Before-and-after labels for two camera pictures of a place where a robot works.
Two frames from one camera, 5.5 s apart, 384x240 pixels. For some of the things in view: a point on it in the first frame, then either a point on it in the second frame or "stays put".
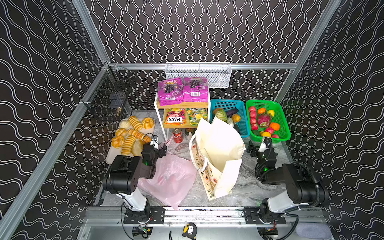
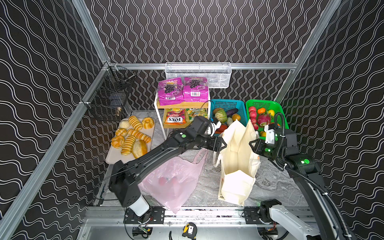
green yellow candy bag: [195, 115] stays put
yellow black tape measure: [190, 230] stays put
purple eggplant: [231, 111] stays put
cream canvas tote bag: [216, 151] -> [238, 162]
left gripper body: [160, 150] -> [212, 142]
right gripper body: [259, 151] -> [261, 147]
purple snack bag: [195, 89] stays put
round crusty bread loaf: [137, 147] stays put
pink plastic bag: [173, 177] stays put
